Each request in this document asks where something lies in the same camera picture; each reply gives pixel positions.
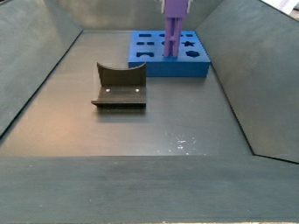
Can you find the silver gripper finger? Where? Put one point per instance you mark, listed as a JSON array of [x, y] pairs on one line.
[[162, 4], [189, 6]]

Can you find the purple three prong peg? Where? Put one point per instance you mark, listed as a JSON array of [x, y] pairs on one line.
[[176, 13]]

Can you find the dark curved holder bracket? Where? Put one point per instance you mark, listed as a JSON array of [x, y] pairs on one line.
[[122, 86]]

